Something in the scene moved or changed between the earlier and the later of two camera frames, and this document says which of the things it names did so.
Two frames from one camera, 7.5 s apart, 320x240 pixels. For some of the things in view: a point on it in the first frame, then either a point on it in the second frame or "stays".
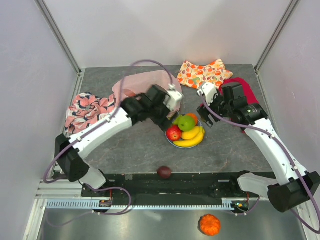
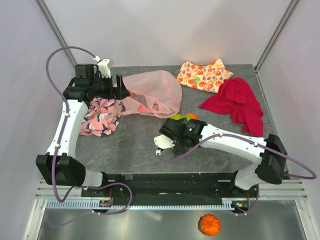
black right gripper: (203, 112) to (178, 149)
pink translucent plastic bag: (140, 83) stays
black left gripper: (164, 122) to (120, 92)
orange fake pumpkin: (209, 225) stays
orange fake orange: (195, 117) stays
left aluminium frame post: (59, 35) stays
